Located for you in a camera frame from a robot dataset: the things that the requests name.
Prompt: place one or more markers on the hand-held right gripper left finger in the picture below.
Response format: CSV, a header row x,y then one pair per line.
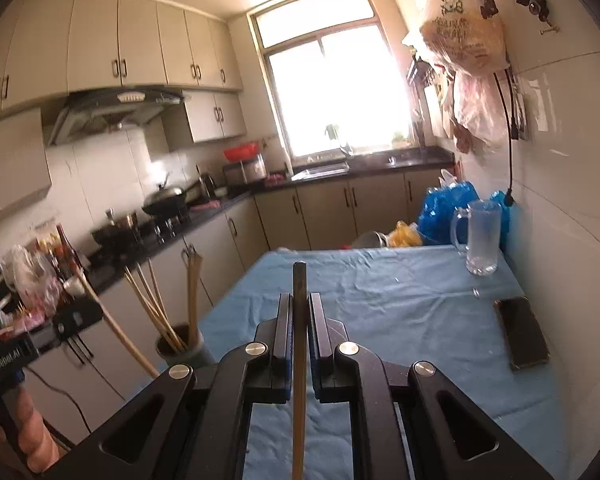
x,y
286,390

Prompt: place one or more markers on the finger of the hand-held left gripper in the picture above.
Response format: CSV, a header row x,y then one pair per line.
x,y
77,317

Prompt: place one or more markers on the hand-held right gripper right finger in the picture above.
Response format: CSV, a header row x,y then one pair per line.
x,y
314,385

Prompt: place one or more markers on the wooden chopstick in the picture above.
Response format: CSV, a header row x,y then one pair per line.
x,y
298,410

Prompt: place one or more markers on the long thick wooden utensil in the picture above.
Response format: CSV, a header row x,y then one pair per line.
x,y
115,325

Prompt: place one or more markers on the dark utensil cup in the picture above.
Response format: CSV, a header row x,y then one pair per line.
x,y
180,357

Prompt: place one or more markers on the bunch of wooden chopsticks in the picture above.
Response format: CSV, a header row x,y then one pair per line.
x,y
194,300

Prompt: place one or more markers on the person's left hand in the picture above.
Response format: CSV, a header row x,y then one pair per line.
x,y
37,435

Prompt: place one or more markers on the small white bowl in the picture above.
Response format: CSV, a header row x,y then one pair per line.
x,y
73,286

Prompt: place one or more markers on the pink plastic bag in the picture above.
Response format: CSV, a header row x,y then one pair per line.
x,y
22,321

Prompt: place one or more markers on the brown glass bottle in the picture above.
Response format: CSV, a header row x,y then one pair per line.
x,y
67,255

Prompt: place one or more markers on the clear plastic bag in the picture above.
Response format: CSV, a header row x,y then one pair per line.
x,y
30,275

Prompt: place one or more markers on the black pot with glass lid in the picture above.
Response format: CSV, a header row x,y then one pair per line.
x,y
115,235

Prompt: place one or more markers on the blue tablecloth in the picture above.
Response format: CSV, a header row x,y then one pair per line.
x,y
405,320

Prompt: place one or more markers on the black gas stove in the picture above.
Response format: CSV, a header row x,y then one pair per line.
x,y
165,227

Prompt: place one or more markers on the black wok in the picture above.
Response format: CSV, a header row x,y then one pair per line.
x,y
165,206

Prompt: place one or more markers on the cream base cabinet run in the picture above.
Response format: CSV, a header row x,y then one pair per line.
x,y
330,210
210,255

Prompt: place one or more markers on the metal wok lid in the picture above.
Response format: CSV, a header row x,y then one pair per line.
x,y
166,191

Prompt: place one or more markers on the white colander bowl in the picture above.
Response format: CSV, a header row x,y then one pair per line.
x,y
370,240

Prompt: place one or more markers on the pink cloth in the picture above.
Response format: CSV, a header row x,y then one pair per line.
x,y
206,205
276,176

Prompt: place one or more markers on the yellow plastic bag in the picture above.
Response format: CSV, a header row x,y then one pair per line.
x,y
405,235

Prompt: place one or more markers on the dark kettle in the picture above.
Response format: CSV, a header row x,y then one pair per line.
x,y
207,186

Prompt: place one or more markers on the range hood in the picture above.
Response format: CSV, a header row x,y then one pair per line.
x,y
105,110

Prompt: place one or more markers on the steel kitchen sink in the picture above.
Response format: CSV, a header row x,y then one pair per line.
x,y
320,172

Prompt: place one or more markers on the black smartphone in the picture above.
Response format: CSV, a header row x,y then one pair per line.
x,y
522,332

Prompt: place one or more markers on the blue plastic bag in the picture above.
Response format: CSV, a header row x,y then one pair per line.
x,y
445,210

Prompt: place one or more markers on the clear glass mug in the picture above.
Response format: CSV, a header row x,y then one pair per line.
x,y
480,240

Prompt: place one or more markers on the silver countertop appliance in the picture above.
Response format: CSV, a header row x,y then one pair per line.
x,y
247,170

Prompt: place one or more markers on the red plastic basin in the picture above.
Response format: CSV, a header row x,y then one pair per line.
x,y
241,151

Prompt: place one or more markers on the sink faucet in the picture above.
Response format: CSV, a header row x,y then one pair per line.
x,y
346,150

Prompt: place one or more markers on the white plastic bag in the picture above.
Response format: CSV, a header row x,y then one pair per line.
x,y
447,178

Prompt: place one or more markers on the black countertop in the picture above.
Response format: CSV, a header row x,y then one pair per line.
x,y
425,156

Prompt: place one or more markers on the green windowsill item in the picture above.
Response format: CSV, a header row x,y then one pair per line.
x,y
399,139

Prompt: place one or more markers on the kitchen window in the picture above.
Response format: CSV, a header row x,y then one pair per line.
x,y
330,85

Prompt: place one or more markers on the printed beige hanging bag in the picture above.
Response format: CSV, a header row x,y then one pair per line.
x,y
460,30

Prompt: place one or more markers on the long cream wall cabinet row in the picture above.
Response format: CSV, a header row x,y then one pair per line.
x,y
130,45

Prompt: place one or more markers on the metal wall rack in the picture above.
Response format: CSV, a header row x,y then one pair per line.
x,y
422,70

